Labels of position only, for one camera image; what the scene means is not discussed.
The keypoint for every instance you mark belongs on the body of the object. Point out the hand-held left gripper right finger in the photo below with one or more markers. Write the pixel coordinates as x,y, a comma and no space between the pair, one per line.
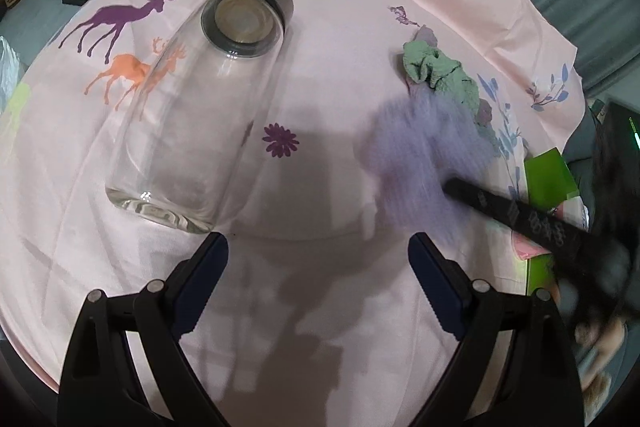
435,282

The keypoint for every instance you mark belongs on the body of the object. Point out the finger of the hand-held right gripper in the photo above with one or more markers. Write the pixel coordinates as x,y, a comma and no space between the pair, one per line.
510,212

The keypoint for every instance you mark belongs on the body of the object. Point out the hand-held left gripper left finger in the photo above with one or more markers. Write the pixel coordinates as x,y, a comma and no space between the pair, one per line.
205,272

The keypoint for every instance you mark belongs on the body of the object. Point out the grey-green crumpled cloth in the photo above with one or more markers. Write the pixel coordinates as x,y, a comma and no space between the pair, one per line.
440,77

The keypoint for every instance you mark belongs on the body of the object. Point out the person's right hand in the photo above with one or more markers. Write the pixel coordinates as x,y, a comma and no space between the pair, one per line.
605,347

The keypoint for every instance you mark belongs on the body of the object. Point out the green cardboard box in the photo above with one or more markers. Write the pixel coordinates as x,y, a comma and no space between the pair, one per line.
545,172

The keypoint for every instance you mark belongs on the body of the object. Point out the white plastic bag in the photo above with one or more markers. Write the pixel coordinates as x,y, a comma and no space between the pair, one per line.
7,72

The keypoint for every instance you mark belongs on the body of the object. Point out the purple fuzzy cloth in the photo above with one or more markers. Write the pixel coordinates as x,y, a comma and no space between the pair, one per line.
415,157

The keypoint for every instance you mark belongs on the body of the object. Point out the pink printed bed sheet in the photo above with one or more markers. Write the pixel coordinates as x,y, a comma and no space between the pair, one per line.
325,57

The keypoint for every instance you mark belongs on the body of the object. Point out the clear glass bottle, metal lid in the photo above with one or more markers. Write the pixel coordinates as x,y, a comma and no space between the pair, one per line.
190,132

